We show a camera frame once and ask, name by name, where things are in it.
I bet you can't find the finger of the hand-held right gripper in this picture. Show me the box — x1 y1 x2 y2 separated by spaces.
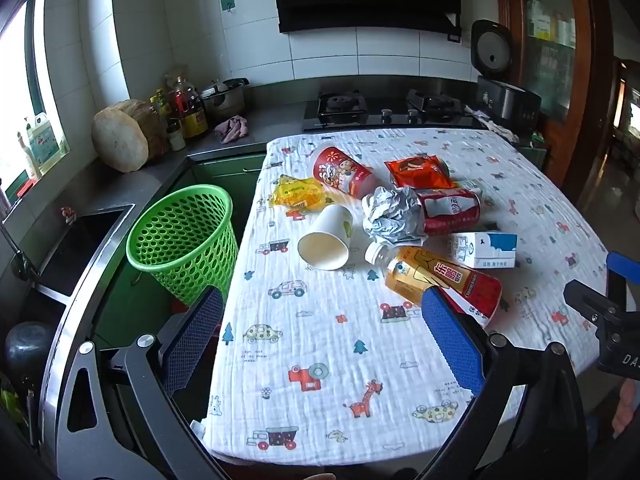
606 252 640 312
563 280 623 333

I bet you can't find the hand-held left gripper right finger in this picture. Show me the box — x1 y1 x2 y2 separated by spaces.
421 286 587 480

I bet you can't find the pink rag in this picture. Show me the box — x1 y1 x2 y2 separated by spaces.
214 115 249 144

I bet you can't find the white printed tablecloth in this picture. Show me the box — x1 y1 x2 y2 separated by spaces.
197 127 613 466

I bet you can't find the wooden glass cabinet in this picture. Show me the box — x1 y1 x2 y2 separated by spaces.
495 0 608 201

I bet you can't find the dark sauce bottle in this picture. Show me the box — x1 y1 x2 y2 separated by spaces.
167 76 187 120

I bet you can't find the dark bowl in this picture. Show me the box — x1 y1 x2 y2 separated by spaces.
5 322 53 376

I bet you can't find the orange snack packet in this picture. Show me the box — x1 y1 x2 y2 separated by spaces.
383 156 453 190

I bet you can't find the large detergent bottle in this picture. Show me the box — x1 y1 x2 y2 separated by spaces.
27 112 63 166

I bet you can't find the white pump bottle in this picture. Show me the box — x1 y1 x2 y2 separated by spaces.
17 131 38 181

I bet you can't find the black rice cooker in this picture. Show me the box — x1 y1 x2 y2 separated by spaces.
470 19 543 136

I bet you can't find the window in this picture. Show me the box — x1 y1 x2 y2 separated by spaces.
0 0 71 196

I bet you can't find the green base cabinet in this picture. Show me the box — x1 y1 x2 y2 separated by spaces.
190 152 268 221

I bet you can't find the red cola can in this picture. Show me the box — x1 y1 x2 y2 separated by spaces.
415 187 482 237

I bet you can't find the steel faucet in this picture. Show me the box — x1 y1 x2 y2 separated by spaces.
0 222 41 286

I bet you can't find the black gas stove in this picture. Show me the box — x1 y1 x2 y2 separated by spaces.
301 89 488 133

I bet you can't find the white paper cup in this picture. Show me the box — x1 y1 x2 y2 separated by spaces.
297 204 355 272

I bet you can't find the yellow snack packet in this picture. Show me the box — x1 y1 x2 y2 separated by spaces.
270 174 326 212

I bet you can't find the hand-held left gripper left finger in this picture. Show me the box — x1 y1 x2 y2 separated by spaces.
55 285 236 480

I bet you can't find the steel sink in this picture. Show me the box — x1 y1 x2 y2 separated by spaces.
0 203 136 311

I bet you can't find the round wooden chopping block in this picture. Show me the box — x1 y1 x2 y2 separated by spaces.
91 99 168 173

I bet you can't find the steel cooking pot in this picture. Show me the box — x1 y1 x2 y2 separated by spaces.
200 78 250 121

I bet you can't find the large oil bottle yellow label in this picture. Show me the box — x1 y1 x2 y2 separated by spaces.
177 77 209 139

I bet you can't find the white blue milk carton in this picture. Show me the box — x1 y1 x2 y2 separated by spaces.
446 231 518 270

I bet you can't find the white cloth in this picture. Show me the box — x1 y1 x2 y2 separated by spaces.
465 105 521 143

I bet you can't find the small white jar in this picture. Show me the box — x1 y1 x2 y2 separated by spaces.
166 122 187 152

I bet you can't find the green plastic mesh basket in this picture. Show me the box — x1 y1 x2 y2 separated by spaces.
125 184 240 307

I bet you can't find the red paper cup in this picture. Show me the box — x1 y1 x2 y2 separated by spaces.
307 141 376 200

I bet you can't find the crumpled grey paper ball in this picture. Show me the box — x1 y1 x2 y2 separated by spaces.
361 186 430 248

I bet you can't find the orange drink bottle white cap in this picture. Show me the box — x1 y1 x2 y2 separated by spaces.
364 241 502 328

